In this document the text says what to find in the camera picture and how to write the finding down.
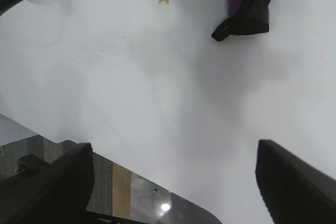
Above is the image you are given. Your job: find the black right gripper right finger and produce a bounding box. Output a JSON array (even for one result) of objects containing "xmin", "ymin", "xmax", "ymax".
[{"xmin": 255, "ymin": 139, "xmax": 336, "ymax": 224}]

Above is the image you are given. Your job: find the shiny metal base plate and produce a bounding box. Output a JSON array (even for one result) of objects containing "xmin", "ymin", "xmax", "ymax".
[{"xmin": 130, "ymin": 176, "xmax": 224, "ymax": 224}]

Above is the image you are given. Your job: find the black and purple cloth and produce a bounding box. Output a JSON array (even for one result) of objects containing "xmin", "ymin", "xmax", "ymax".
[{"xmin": 211, "ymin": 0, "xmax": 275, "ymax": 42}]

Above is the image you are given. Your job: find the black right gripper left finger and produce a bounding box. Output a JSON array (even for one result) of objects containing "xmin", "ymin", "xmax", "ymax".
[{"xmin": 0, "ymin": 142, "xmax": 95, "ymax": 224}]

